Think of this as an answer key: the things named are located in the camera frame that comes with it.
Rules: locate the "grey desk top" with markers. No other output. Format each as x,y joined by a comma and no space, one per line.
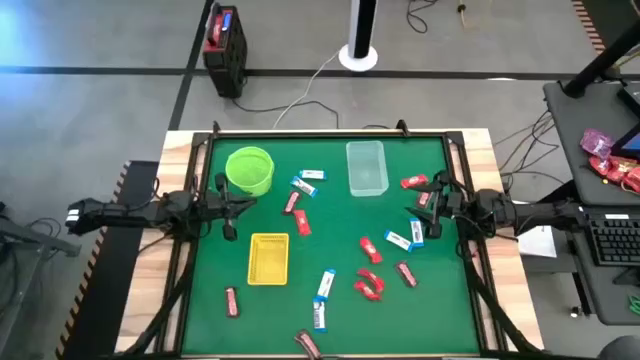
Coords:
575,140

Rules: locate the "black laptop blue screen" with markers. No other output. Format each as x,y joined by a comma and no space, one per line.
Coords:
631,145

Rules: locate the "yellow plastic basket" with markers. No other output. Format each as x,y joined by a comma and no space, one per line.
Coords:
268,260

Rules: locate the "black desk foot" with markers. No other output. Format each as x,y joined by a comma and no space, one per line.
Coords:
567,192

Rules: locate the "green table mat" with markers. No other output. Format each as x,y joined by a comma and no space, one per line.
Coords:
350,325

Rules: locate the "green plastic bucket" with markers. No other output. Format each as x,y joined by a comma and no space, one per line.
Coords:
250,187

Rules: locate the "clear plastic bin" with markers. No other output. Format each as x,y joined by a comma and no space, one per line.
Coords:
367,170

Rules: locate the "black flat device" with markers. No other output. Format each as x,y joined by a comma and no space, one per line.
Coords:
632,100

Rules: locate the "purple candy bag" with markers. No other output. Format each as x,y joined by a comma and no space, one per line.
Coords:
596,144

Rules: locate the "red candy bag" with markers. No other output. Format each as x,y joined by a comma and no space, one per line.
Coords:
607,169
634,179

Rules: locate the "black keyboard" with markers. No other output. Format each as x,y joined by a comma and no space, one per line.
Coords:
615,242

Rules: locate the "black metal table frame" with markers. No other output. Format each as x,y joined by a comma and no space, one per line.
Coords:
325,134

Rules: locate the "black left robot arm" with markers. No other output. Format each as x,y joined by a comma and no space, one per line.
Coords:
120,214

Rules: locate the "black mat hazard striped edge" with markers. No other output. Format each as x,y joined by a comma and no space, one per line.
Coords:
100,300
610,12

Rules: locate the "dark brown candy bar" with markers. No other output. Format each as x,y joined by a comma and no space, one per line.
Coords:
406,274
232,302
424,199
292,202
308,345

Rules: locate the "white paper sheet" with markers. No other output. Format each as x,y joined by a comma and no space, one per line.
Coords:
539,244

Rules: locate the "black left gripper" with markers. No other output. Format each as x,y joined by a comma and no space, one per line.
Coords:
217,207

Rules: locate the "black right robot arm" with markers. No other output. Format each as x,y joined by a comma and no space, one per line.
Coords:
530,215

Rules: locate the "black slanted pole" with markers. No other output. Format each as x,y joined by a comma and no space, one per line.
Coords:
600,62

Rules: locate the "grey metal stand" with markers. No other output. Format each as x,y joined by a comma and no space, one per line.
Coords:
45,243

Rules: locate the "white blue candy bar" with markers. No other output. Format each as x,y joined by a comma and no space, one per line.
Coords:
304,186
417,233
326,285
312,174
398,240
320,316

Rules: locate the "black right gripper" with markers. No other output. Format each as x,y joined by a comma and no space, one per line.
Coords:
452,207

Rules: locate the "dark grey keyboard shelf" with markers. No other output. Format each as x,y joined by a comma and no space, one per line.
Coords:
600,300

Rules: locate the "red candy bar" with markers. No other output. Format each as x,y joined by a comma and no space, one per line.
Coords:
372,279
371,250
367,291
414,181
302,222

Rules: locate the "small white caster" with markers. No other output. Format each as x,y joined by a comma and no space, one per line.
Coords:
576,312

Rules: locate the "black red tool case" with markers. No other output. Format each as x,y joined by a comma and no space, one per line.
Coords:
227,65

